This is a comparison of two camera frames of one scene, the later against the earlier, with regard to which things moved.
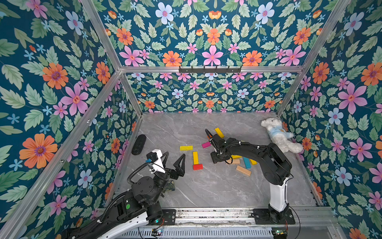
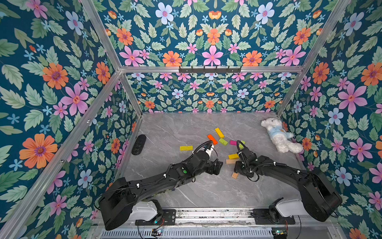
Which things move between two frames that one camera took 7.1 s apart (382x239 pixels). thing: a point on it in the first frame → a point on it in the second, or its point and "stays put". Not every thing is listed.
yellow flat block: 186,148 stays put
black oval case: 139,144 stays put
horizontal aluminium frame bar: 176,68 stays put
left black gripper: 174,175 → 217,169
